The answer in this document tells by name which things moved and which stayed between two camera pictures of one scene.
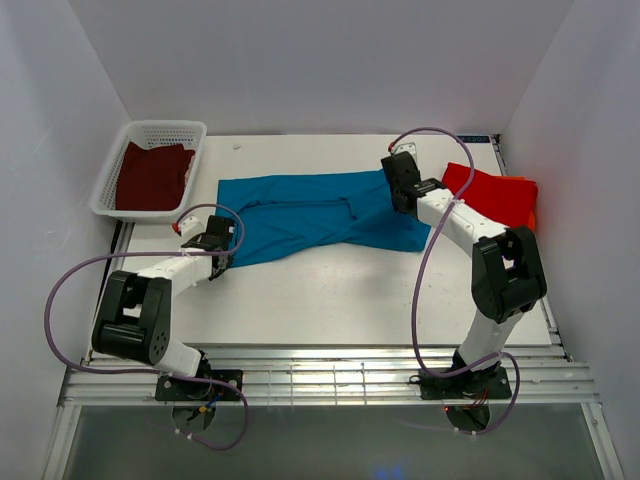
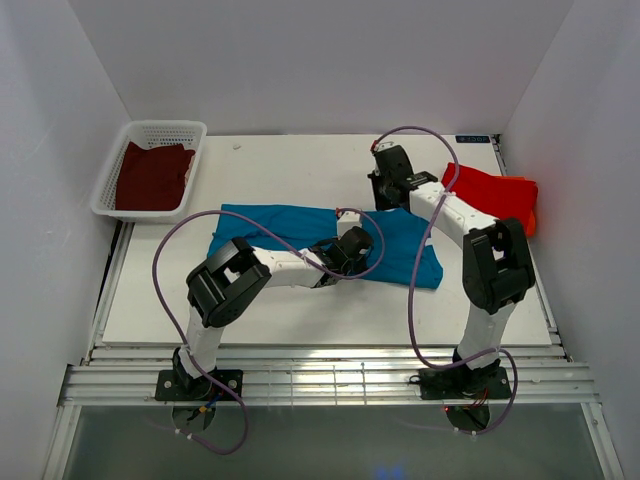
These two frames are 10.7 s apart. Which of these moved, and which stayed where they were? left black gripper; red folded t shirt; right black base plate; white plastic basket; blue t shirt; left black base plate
Moved: blue t shirt; left black gripper
Stayed: left black base plate; white plastic basket; red folded t shirt; right black base plate
